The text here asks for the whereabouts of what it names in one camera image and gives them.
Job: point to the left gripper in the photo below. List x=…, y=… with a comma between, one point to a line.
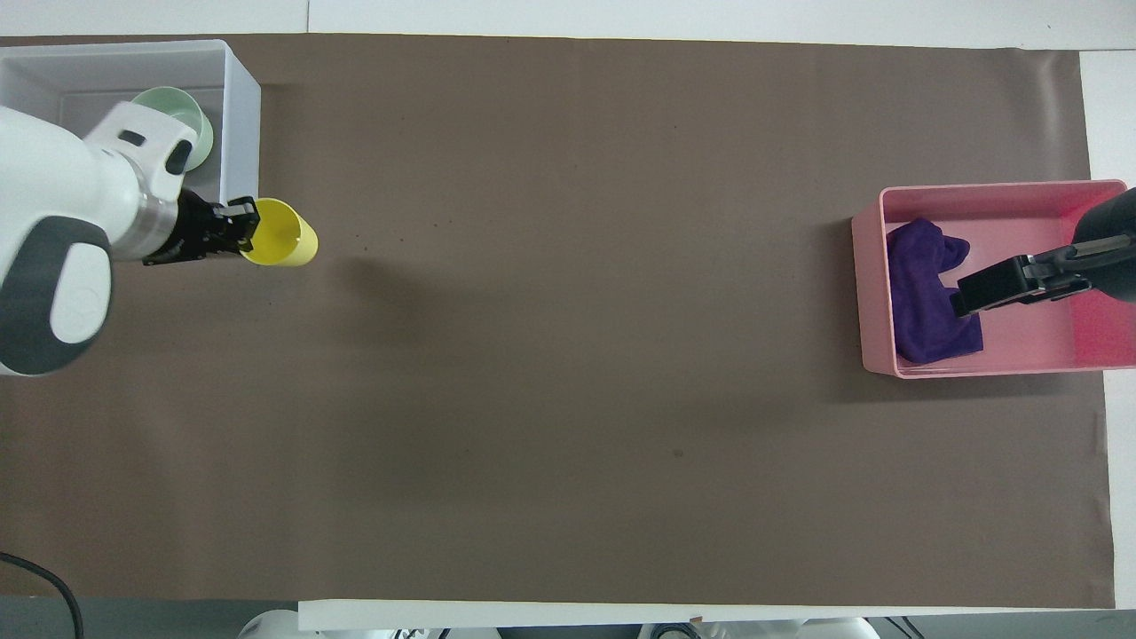
x=185, y=232

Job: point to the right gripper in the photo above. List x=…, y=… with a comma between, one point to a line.
x=1114, y=257

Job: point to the yellow plastic cup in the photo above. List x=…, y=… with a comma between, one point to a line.
x=286, y=238

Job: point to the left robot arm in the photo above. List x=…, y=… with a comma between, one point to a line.
x=62, y=204

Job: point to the white plastic box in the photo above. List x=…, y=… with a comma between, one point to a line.
x=241, y=133

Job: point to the pink plastic box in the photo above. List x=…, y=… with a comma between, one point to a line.
x=1021, y=351

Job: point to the light green plastic cup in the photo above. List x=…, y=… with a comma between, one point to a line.
x=201, y=124

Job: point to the purple cloth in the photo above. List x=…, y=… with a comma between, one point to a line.
x=923, y=293

